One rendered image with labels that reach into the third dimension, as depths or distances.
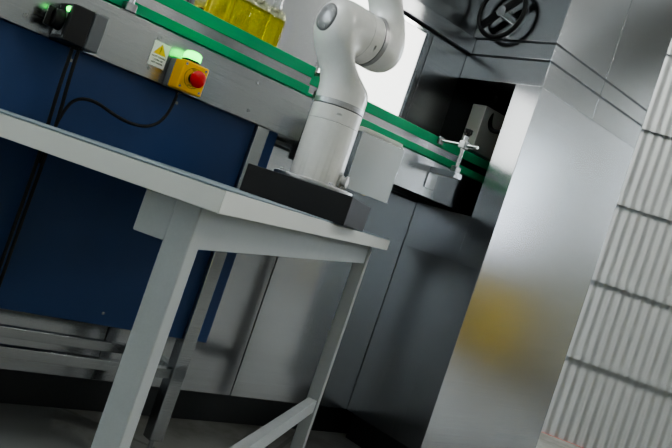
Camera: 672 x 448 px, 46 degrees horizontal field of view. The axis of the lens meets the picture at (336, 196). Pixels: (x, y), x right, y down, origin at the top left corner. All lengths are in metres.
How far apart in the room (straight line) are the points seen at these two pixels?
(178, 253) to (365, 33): 0.86
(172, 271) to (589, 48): 2.19
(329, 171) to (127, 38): 0.55
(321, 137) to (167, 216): 0.73
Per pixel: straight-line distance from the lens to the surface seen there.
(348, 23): 1.79
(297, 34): 2.50
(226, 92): 2.04
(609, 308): 4.77
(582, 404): 4.80
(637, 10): 3.28
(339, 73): 1.81
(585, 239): 3.24
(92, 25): 1.79
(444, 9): 2.98
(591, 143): 3.14
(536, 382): 3.24
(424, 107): 2.95
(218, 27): 2.04
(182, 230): 1.11
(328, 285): 2.80
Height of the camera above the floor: 0.76
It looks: 2 degrees up
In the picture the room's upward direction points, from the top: 19 degrees clockwise
